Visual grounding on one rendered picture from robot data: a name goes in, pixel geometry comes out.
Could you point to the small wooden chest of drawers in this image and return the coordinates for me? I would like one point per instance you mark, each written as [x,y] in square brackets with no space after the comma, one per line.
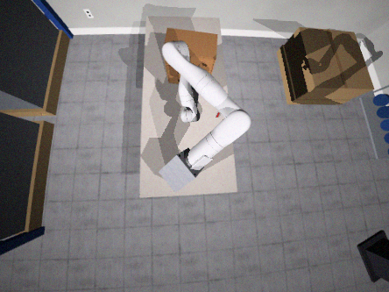
[200,44]

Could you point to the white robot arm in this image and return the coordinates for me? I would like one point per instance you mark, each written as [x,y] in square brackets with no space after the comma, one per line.
[236,122]

